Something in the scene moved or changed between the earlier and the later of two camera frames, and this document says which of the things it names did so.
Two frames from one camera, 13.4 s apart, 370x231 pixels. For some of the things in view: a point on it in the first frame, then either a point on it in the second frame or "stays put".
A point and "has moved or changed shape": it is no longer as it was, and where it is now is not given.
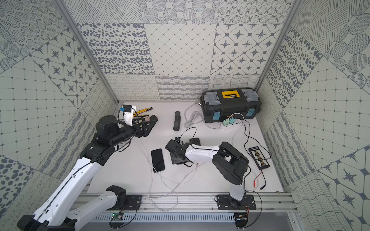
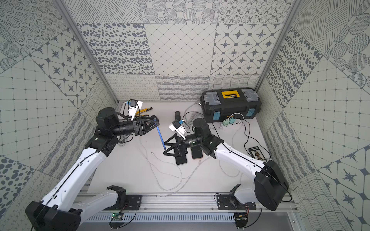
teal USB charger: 232,120 stays put
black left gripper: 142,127 stays put
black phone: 157,160 has moved or changed shape
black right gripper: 173,159 stays put
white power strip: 239,123 stays put
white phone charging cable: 151,165 to 181,177
